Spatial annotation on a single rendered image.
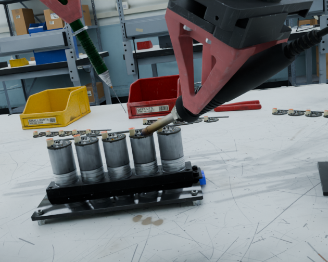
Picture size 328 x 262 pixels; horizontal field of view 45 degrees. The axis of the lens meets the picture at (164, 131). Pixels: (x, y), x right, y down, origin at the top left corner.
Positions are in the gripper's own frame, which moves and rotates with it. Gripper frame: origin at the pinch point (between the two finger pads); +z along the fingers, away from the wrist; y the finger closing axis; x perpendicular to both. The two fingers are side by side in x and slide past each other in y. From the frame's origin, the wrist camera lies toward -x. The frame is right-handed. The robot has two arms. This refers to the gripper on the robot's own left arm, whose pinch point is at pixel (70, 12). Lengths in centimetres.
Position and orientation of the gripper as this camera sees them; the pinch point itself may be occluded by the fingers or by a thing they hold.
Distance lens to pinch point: 37.6
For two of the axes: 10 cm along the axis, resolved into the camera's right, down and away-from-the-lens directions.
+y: -1.6, -2.4, 9.6
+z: 4.6, 8.4, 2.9
